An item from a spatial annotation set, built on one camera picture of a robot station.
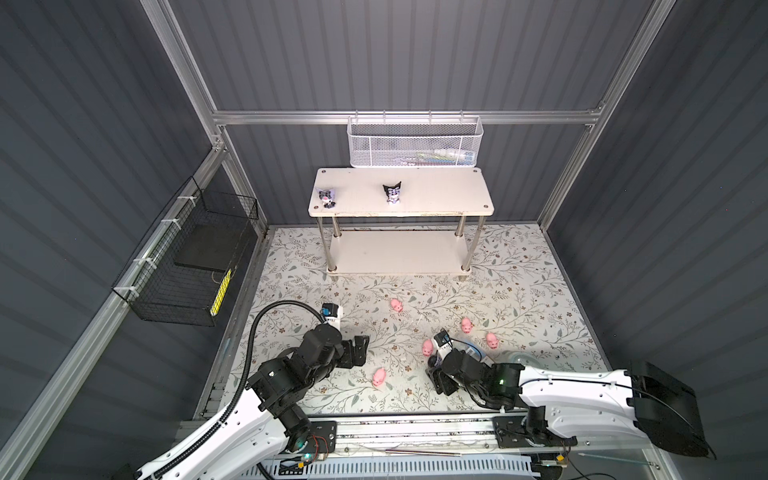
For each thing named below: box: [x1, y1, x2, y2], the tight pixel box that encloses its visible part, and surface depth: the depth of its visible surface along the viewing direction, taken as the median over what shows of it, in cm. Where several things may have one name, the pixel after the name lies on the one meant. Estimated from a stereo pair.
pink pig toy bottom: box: [372, 367, 386, 387], surface depth 84 cm
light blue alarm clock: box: [509, 352, 543, 368], surface depth 86 cm
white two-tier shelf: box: [308, 166, 494, 281], surface depth 91 cm
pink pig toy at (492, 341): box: [486, 333, 499, 350], surface depth 90 cm
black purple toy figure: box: [382, 181, 402, 205], surface depth 77 cm
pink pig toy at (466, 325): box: [461, 317, 473, 334], surface depth 93 cm
